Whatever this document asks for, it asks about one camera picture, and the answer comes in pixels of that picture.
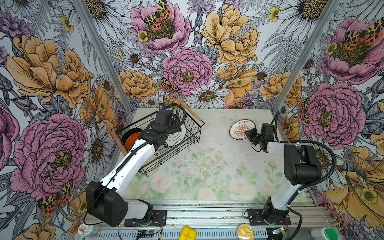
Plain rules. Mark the white plate ring pattern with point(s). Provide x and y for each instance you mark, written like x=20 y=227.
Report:
x=177 y=138

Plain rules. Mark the aluminium right corner post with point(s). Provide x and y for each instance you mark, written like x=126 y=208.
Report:
x=323 y=22

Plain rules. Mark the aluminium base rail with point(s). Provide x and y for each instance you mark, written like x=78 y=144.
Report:
x=219 y=221

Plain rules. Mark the round yellow lid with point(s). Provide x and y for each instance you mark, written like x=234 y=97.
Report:
x=245 y=232

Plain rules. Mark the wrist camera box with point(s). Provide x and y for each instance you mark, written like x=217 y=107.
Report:
x=163 y=120
x=268 y=130

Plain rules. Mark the aluminium left corner post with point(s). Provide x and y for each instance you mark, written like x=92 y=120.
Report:
x=93 y=34

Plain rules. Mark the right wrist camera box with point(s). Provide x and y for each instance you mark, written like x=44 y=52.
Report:
x=268 y=130

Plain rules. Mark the black plate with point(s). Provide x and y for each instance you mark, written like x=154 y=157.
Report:
x=134 y=130

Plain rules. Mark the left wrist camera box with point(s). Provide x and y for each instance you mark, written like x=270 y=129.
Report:
x=163 y=120

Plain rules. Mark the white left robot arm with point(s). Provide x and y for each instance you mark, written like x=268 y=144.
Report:
x=105 y=199

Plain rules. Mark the yellow plastic block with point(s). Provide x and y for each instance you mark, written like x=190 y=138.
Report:
x=188 y=233

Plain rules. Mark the black wire dish rack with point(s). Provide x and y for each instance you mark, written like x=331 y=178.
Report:
x=179 y=109

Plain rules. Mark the aluminium corner post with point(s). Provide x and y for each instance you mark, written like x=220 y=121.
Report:
x=93 y=34
x=323 y=22

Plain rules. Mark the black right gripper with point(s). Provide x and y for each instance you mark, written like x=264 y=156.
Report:
x=250 y=133

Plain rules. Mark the white bottle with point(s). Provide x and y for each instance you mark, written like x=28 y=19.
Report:
x=89 y=230

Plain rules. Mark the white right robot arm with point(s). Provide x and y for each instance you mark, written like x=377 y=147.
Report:
x=300 y=168

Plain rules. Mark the white plate orange sunburst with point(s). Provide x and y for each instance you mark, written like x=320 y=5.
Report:
x=237 y=129

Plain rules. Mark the green white button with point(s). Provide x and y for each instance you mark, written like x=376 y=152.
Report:
x=324 y=234

